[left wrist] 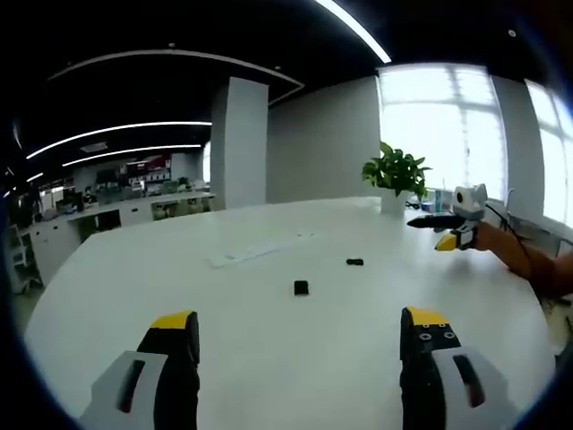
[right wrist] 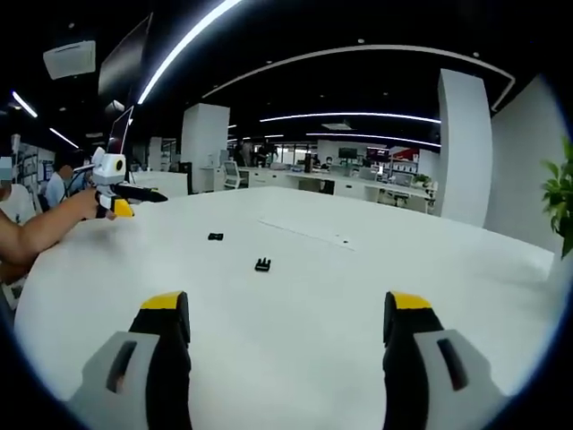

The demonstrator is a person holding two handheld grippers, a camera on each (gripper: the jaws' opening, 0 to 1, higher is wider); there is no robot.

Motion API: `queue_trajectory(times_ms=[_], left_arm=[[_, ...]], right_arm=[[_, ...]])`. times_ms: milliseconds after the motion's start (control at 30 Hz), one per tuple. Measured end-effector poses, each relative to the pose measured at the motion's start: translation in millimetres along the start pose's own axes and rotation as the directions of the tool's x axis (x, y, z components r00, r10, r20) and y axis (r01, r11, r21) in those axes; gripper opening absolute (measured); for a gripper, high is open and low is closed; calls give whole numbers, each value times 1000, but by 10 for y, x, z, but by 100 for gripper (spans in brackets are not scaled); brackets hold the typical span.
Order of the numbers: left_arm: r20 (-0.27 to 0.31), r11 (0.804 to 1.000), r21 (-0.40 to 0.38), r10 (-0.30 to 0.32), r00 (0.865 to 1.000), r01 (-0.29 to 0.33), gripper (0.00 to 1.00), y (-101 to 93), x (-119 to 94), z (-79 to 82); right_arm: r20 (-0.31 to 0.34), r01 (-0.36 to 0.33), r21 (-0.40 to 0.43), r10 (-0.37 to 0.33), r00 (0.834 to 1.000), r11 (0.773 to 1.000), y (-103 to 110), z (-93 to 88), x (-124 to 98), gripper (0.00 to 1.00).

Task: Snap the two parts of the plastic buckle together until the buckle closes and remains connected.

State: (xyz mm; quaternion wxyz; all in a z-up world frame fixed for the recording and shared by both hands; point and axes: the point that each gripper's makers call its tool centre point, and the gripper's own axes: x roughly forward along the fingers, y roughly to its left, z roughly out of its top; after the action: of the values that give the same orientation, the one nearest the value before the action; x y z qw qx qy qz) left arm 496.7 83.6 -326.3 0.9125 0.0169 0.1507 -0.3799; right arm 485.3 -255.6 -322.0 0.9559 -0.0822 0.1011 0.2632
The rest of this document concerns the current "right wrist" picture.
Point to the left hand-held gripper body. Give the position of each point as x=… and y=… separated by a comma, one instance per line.
x=109, y=170

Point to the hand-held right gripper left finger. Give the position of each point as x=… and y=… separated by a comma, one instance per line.
x=134, y=358

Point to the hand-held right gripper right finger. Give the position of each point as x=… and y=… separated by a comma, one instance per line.
x=443, y=358

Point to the black plastic buckle socket part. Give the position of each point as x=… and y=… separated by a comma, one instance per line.
x=216, y=236

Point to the black plastic buckle pronged part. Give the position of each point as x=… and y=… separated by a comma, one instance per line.
x=263, y=265

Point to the person's left hand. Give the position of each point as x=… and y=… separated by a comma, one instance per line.
x=91, y=206

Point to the tilted computer monitor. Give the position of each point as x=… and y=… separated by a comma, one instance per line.
x=120, y=131

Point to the white office chair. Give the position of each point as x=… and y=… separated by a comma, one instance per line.
x=235, y=174

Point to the dark hanging ceiling panel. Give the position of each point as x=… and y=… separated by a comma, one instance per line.
x=123, y=62

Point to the white ceiling air conditioner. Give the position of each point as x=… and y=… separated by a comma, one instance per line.
x=70, y=59

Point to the long ceiling light strip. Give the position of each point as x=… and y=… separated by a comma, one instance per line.
x=179, y=49

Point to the small potted desk plant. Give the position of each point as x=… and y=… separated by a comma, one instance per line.
x=422, y=180

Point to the long white office counter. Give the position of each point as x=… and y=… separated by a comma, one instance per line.
x=349, y=183

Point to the green leafy potted plant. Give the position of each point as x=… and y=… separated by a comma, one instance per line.
x=559, y=192

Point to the dark wall screen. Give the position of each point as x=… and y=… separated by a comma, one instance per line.
x=348, y=153

